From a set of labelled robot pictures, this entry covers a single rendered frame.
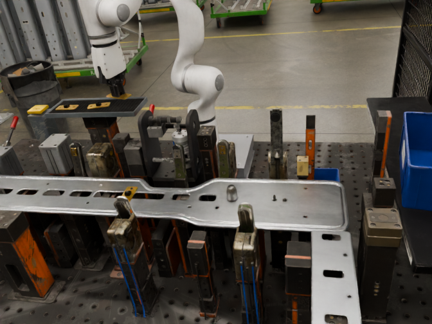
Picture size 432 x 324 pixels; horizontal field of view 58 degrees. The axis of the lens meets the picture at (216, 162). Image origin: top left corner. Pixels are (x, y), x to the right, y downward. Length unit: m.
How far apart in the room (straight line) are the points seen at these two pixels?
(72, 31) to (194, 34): 4.19
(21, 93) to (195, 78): 2.68
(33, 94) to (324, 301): 3.50
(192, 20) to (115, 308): 1.05
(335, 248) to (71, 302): 0.88
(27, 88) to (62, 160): 2.56
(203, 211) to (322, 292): 0.42
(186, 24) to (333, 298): 1.09
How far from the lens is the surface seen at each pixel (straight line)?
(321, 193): 1.19
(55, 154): 1.49
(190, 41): 1.57
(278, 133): 1.21
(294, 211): 1.12
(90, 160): 1.43
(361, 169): 1.85
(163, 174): 1.41
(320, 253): 1.01
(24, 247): 1.37
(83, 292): 1.47
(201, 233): 1.09
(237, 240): 0.98
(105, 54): 1.27
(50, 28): 5.80
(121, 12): 1.19
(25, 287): 1.52
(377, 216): 1.04
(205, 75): 1.56
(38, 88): 4.03
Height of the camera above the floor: 1.72
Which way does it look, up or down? 32 degrees down
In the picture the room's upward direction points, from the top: 8 degrees counter-clockwise
